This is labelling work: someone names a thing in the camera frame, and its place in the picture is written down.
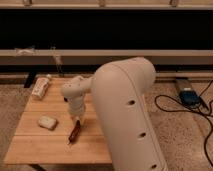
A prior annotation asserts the white lying bottle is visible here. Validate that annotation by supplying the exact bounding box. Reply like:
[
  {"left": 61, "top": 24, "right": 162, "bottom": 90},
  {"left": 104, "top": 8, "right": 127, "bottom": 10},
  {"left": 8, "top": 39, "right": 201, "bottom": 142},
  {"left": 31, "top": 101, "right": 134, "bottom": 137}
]
[{"left": 32, "top": 74, "right": 52, "bottom": 100}]

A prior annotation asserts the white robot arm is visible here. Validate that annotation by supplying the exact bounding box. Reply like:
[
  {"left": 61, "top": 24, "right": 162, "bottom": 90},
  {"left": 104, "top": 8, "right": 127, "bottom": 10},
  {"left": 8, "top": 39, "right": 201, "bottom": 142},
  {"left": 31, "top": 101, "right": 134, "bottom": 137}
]
[{"left": 61, "top": 57, "right": 168, "bottom": 171}]

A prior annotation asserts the black cable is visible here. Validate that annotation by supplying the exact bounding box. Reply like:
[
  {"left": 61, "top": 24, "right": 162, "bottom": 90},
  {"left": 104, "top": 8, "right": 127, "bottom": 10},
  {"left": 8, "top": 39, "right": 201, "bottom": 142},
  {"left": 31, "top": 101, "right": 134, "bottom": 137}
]
[{"left": 154, "top": 79, "right": 213, "bottom": 168}]

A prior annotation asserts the blue power device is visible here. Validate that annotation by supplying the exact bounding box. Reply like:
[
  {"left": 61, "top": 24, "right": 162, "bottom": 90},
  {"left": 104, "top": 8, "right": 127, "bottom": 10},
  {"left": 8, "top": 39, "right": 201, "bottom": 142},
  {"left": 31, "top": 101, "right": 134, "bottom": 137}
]
[{"left": 179, "top": 89, "right": 200, "bottom": 107}]

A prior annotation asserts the red chili pepper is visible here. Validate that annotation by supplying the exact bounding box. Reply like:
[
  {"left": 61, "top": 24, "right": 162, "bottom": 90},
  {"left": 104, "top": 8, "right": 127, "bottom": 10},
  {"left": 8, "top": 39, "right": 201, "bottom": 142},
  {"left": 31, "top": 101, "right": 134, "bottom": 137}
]
[{"left": 68, "top": 120, "right": 81, "bottom": 143}]

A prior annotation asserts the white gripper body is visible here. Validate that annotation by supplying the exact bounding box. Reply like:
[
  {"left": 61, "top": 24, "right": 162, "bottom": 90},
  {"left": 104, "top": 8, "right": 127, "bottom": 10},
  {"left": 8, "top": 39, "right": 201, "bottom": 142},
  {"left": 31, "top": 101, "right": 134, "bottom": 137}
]
[{"left": 68, "top": 97, "right": 86, "bottom": 116}]

